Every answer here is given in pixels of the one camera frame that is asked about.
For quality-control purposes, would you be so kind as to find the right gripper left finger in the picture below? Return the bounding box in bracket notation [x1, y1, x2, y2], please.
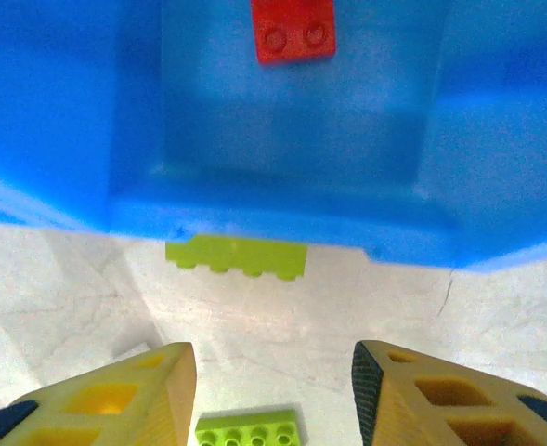
[0, 342, 198, 446]

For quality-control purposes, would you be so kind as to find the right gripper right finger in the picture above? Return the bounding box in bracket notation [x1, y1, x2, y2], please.
[351, 340, 547, 446]

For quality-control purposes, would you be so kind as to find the lime green lego brick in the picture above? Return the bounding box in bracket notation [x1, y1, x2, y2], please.
[194, 409, 305, 446]
[164, 234, 309, 282]

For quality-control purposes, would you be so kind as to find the red lego brick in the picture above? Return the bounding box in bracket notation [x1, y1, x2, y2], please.
[250, 0, 338, 66]

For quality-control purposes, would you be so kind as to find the blue three-compartment plastic bin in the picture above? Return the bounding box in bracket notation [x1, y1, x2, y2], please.
[0, 0, 547, 275]

